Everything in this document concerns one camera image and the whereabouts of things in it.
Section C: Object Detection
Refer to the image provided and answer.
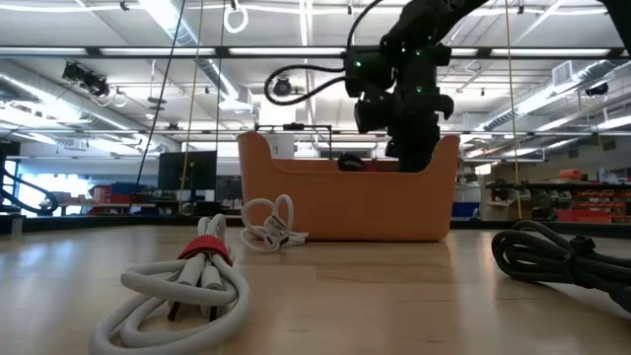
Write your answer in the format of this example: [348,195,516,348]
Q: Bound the black cable with red strap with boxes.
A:
[337,152,390,173]

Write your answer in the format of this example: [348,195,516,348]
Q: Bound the white banner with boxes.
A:
[268,133,296,159]

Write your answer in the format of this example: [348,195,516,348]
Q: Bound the black ceiling camera cluster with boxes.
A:
[61,60,112,99]

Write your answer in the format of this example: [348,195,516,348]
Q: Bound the red and blue bins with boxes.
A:
[88,181,159,206]

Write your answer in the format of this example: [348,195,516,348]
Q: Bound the white cable with red strap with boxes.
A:
[89,214,253,355]

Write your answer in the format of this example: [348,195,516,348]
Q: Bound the thick black cable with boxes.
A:
[491,220,631,315]

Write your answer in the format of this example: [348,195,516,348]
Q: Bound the white cable ring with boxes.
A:
[223,0,249,35]

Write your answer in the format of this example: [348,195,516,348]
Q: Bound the round black ceiling camera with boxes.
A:
[272,76,294,98]

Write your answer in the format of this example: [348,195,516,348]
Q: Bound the black hose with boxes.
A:
[0,167,59,216]

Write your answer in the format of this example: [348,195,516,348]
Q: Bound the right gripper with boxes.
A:
[385,58,455,174]

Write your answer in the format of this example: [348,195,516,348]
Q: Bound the silver ceiling duct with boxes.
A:
[137,0,241,100]

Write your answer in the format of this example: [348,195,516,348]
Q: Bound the orange plastic bin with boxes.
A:
[237,130,460,243]

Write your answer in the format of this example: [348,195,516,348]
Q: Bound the black overhead light bar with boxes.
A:
[0,45,631,61]

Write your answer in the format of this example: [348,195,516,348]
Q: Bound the red parts shelf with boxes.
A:
[485,167,631,224]

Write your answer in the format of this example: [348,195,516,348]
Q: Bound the thin black hanging cable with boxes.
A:
[214,0,227,154]

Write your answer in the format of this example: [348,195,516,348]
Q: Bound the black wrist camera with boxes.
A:
[353,96,395,134]

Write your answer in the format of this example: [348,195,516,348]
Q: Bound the white USB-C cable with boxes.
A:
[240,193,310,254]

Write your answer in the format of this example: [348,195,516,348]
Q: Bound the black monitor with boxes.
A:
[157,150,218,203]

